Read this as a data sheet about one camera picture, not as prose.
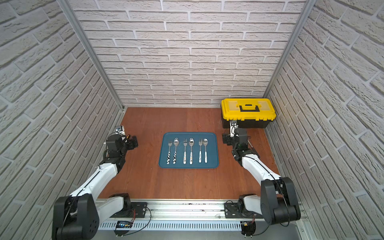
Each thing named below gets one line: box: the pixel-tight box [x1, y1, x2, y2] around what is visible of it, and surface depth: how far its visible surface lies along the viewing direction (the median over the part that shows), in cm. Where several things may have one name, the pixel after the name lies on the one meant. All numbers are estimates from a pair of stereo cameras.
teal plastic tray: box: [159, 132, 219, 169], surface depth 96 cm
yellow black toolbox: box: [221, 98, 277, 129], surface depth 99 cm
